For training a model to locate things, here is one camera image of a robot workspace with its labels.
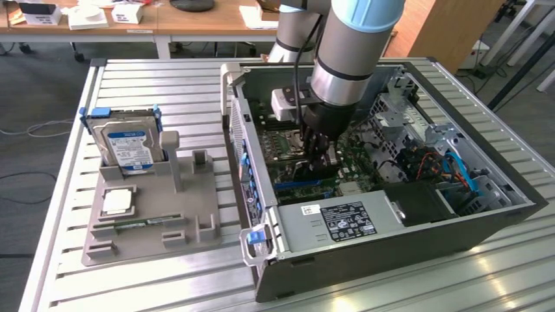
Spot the grey power supply unit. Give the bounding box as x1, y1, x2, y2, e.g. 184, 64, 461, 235
276, 190, 407, 254

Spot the white device red dot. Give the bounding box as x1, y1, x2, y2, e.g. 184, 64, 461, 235
459, 39, 492, 71

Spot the blue expansion slot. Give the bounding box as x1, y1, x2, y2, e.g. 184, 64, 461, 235
275, 179, 325, 190

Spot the perforated silver drive cage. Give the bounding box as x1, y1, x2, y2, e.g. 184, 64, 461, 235
367, 92, 435, 163

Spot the silver disk bay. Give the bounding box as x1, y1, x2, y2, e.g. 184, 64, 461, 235
432, 125, 536, 217

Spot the white square box round top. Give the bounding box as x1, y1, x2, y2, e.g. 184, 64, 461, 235
66, 5, 109, 31

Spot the silver CPU chip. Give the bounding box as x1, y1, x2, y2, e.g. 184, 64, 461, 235
102, 190, 133, 215

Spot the white box black lid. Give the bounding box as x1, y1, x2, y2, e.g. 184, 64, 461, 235
18, 3, 61, 25

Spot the grey parts rack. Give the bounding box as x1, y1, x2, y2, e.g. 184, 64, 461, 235
80, 129, 224, 268

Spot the green motherboard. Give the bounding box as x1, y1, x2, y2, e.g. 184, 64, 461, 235
254, 110, 391, 207

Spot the white paper stack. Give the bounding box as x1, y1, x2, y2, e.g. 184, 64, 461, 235
237, 5, 279, 31

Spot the black RAM slot bank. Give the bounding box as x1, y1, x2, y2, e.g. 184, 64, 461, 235
258, 112, 304, 131

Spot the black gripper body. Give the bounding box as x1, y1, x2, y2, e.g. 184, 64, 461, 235
301, 102, 357, 143

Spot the grey floor cable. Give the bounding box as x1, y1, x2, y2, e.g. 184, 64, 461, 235
0, 118, 78, 138

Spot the hard disk blue caddy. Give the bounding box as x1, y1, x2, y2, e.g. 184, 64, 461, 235
78, 103, 164, 176

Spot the black fan shroud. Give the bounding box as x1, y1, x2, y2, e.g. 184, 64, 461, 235
383, 181, 460, 228

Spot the wooden desk white frame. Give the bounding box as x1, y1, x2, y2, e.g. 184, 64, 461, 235
0, 0, 172, 60
154, 0, 397, 60

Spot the brown cardboard box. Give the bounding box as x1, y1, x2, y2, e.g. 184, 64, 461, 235
254, 0, 284, 14

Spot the black expansion slot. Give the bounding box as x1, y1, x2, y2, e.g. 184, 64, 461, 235
276, 190, 333, 200

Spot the wooden cabinet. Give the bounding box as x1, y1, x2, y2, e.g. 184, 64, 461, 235
384, 0, 507, 74

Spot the black slanted pole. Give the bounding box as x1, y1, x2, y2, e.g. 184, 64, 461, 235
485, 38, 555, 110

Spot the black open PC case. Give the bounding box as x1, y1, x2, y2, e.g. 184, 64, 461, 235
218, 58, 549, 305

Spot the white table frame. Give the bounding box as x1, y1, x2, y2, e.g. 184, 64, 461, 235
479, 0, 555, 92

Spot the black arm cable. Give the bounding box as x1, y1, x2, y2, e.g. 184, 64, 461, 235
293, 12, 325, 127

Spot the red wire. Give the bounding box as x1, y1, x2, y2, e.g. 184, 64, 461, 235
413, 152, 439, 181

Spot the graphics card black shroud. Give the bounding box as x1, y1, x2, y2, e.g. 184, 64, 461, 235
271, 161, 339, 189

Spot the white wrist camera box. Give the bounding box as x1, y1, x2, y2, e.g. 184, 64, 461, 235
271, 86, 313, 122

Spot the CPU socket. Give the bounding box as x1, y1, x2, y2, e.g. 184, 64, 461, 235
284, 129, 305, 156

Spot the blue wire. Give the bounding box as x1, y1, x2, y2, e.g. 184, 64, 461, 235
444, 151, 484, 198

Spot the black round object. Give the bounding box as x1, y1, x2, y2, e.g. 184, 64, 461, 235
168, 0, 216, 12

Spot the white box printed label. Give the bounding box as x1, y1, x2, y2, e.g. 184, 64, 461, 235
110, 3, 144, 25

